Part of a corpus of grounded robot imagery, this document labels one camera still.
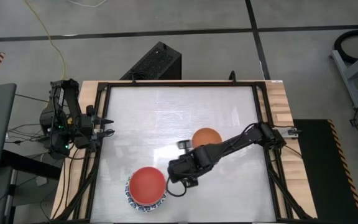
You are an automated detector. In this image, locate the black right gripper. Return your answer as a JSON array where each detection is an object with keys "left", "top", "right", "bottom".
[{"left": 167, "top": 153, "right": 213, "bottom": 188}]

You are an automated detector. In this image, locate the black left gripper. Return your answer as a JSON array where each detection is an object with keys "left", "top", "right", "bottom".
[{"left": 74, "top": 114, "right": 116, "bottom": 149}]

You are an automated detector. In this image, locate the light orange bowl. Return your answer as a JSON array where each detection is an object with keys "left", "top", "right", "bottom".
[{"left": 191, "top": 127, "right": 224, "bottom": 149}]

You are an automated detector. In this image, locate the coral red bowl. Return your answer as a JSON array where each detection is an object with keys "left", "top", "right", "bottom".
[{"left": 128, "top": 166, "right": 168, "bottom": 207}]

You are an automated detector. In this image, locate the white bowl blue patterned rim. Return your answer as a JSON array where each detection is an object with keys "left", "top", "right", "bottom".
[{"left": 124, "top": 176, "right": 168, "bottom": 213}]

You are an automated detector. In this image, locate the black speaker box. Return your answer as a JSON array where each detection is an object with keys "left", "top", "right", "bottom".
[{"left": 119, "top": 40, "right": 183, "bottom": 82}]

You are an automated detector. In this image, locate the grey metal stand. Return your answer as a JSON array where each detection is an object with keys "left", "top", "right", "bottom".
[{"left": 329, "top": 42, "right": 358, "bottom": 110}]

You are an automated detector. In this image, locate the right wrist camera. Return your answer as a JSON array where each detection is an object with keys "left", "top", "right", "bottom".
[{"left": 177, "top": 139, "right": 193, "bottom": 151}]

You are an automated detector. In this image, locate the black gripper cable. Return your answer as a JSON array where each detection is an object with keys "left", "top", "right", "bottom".
[{"left": 165, "top": 178, "right": 188, "bottom": 198}]

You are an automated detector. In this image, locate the black table frame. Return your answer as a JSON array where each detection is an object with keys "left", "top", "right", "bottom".
[{"left": 51, "top": 79, "right": 318, "bottom": 224}]

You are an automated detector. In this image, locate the yellow floor cable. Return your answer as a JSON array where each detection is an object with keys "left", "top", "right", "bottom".
[{"left": 22, "top": 0, "right": 67, "bottom": 81}]

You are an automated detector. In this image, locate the white floor cable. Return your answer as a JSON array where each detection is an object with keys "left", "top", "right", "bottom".
[{"left": 66, "top": 0, "right": 109, "bottom": 9}]

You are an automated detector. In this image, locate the black hose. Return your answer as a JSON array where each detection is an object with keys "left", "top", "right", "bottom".
[{"left": 333, "top": 28, "right": 358, "bottom": 64}]

